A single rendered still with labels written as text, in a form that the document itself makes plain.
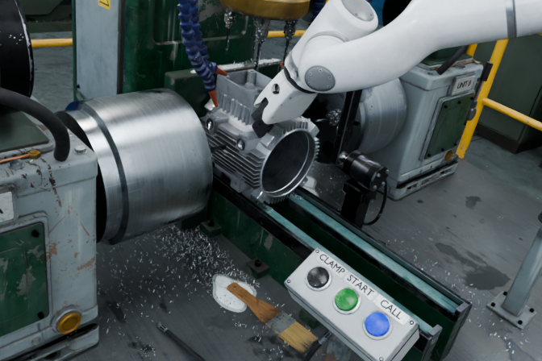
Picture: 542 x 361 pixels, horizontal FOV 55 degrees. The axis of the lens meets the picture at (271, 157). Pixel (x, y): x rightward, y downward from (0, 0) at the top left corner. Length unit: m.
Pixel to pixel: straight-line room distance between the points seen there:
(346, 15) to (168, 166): 0.36
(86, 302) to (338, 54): 0.54
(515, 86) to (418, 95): 2.88
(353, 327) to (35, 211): 0.44
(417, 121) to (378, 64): 0.64
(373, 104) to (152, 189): 0.59
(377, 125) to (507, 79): 3.05
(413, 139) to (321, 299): 0.78
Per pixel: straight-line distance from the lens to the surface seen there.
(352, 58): 0.76
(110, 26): 1.20
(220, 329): 1.00
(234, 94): 1.09
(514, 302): 1.24
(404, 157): 1.43
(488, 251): 1.42
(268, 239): 1.08
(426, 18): 0.80
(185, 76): 1.09
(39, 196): 0.74
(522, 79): 4.20
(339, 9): 0.81
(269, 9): 0.98
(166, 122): 0.88
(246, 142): 1.01
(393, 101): 1.30
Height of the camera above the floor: 1.52
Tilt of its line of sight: 28 degrees down
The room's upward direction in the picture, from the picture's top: 10 degrees clockwise
